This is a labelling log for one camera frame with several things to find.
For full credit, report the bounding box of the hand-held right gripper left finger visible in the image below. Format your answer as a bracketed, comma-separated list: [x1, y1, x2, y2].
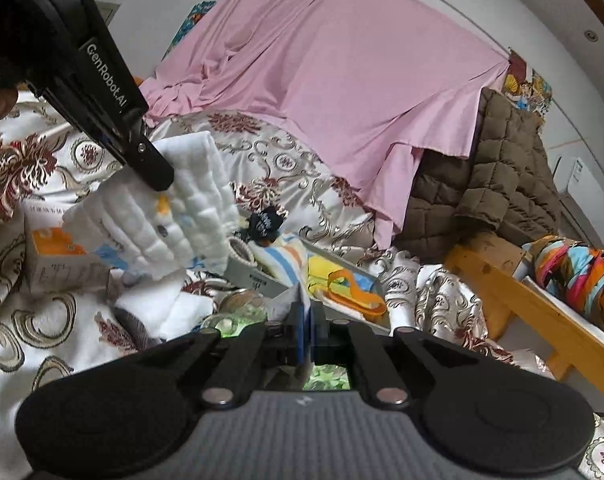
[131, 301, 311, 407]

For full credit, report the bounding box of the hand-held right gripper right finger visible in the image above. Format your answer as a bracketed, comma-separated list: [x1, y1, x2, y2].
[311, 304, 483, 408]

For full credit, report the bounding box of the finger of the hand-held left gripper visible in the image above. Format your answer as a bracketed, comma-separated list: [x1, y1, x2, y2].
[98, 117, 176, 192]

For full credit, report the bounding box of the grey white cloth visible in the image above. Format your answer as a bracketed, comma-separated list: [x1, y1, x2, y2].
[272, 281, 313, 323]

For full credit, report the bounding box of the orange fabric band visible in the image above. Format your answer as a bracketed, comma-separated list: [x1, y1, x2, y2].
[326, 268, 389, 319]

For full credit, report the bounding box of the white quilted printed cloth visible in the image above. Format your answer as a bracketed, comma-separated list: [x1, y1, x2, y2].
[61, 129, 233, 287]

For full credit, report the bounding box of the grey tray with cartoon picture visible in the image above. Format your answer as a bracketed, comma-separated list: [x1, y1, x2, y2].
[222, 236, 419, 337]

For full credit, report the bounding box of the striped towel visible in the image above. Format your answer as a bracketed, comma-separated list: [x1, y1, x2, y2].
[253, 237, 313, 303]

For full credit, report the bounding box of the bag of green white pieces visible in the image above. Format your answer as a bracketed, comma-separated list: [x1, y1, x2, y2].
[209, 310, 353, 392]

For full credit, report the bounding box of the clear round jar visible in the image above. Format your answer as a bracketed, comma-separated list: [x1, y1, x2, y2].
[218, 288, 269, 322]

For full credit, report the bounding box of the white blue flat packet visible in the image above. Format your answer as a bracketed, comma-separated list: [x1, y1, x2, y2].
[93, 243, 132, 272]

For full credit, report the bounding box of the small black pouch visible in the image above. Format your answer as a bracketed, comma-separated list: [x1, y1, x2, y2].
[241, 206, 286, 249]

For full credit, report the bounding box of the plain white cloth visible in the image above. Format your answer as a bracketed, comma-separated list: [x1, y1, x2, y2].
[113, 279, 219, 342]

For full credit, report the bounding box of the blue floral printed cloth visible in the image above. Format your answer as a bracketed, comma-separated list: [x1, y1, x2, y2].
[161, 0, 219, 62]

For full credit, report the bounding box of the orange white box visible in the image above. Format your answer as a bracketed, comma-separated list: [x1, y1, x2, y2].
[23, 226, 112, 297]

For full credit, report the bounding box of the pink sheet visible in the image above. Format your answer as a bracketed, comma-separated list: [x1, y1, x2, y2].
[138, 0, 513, 252]

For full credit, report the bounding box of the floral satin blanket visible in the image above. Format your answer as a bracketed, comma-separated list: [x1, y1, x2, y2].
[0, 89, 604, 480]

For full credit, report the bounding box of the brown quilted jacket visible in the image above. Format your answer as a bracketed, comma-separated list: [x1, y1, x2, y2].
[393, 86, 563, 264]

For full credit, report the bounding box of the white board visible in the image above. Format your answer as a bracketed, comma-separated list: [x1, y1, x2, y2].
[513, 254, 604, 357]

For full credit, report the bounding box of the colourful striped cloth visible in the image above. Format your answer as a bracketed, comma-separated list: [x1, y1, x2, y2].
[520, 236, 604, 347]

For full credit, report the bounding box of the white air conditioner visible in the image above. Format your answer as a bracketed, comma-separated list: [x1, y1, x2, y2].
[550, 154, 604, 252]

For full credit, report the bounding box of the beige rope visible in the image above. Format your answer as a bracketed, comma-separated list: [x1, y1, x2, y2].
[228, 238, 257, 267]

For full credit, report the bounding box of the wooden bed frame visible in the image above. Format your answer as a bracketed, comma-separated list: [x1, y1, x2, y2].
[443, 234, 604, 397]

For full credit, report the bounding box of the colourful wall poster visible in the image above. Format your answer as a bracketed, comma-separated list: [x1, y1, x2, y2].
[500, 49, 553, 117]

